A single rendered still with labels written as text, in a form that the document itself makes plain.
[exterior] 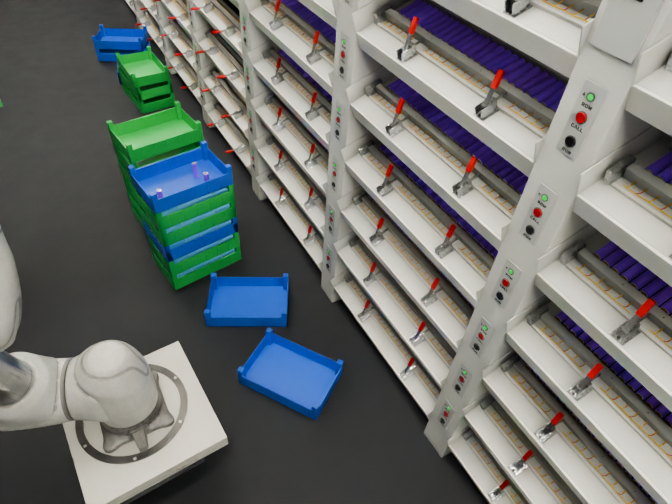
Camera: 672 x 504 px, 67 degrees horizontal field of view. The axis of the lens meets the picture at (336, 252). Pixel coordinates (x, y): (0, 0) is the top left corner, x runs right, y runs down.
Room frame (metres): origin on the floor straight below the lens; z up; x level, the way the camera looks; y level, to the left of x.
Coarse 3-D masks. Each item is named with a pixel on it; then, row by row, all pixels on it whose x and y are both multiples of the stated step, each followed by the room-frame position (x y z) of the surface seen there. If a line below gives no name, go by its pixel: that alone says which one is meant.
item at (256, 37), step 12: (240, 0) 1.91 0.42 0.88; (240, 12) 1.92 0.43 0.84; (240, 24) 1.92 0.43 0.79; (252, 24) 1.85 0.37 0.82; (252, 36) 1.85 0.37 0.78; (264, 36) 1.88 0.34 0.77; (252, 48) 1.85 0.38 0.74; (252, 72) 1.85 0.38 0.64; (252, 84) 1.85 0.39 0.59; (264, 84) 1.87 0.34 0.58; (252, 96) 1.86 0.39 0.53; (252, 108) 1.87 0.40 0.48; (264, 132) 1.87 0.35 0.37; (252, 144) 1.89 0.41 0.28; (252, 168) 1.91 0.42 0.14; (264, 168) 1.86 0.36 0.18; (252, 180) 1.92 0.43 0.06
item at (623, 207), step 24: (624, 144) 0.71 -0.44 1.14; (648, 144) 0.75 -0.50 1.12; (600, 168) 0.69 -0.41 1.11; (624, 168) 0.69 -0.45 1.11; (648, 168) 0.69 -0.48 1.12; (576, 192) 0.67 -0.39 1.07; (600, 192) 0.67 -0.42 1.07; (624, 192) 0.66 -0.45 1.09; (648, 192) 0.66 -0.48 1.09; (600, 216) 0.63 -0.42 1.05; (624, 216) 0.62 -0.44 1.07; (648, 216) 0.62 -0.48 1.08; (624, 240) 0.60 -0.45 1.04; (648, 240) 0.57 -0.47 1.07; (648, 264) 0.56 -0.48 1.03
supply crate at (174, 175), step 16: (176, 160) 1.52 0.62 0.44; (192, 160) 1.56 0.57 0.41; (208, 160) 1.58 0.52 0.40; (144, 176) 1.43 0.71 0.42; (160, 176) 1.46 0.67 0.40; (176, 176) 1.47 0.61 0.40; (192, 176) 1.47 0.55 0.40; (224, 176) 1.43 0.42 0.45; (144, 192) 1.31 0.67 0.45; (176, 192) 1.31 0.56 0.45; (192, 192) 1.35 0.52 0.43; (208, 192) 1.39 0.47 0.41; (160, 208) 1.27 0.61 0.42
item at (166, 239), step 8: (232, 208) 1.45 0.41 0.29; (144, 216) 1.37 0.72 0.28; (208, 216) 1.38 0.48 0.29; (216, 216) 1.40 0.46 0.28; (224, 216) 1.42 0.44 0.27; (232, 216) 1.44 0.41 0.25; (152, 224) 1.31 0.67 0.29; (192, 224) 1.33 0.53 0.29; (200, 224) 1.35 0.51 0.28; (208, 224) 1.38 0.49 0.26; (216, 224) 1.40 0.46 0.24; (160, 232) 1.26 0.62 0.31; (176, 232) 1.29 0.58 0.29; (184, 232) 1.31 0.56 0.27; (192, 232) 1.33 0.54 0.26; (160, 240) 1.28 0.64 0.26; (168, 240) 1.27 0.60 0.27; (176, 240) 1.29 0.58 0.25
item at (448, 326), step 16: (352, 192) 1.28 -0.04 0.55; (352, 208) 1.26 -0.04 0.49; (352, 224) 1.20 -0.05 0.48; (368, 224) 1.19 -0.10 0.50; (368, 240) 1.13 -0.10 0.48; (384, 240) 1.12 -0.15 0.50; (384, 256) 1.06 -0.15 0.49; (400, 256) 1.06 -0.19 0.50; (400, 272) 1.00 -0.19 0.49; (416, 288) 0.94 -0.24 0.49; (416, 304) 0.92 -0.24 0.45; (432, 304) 0.89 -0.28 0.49; (432, 320) 0.85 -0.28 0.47; (448, 320) 0.84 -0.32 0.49; (464, 320) 0.83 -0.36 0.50; (448, 336) 0.79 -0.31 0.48
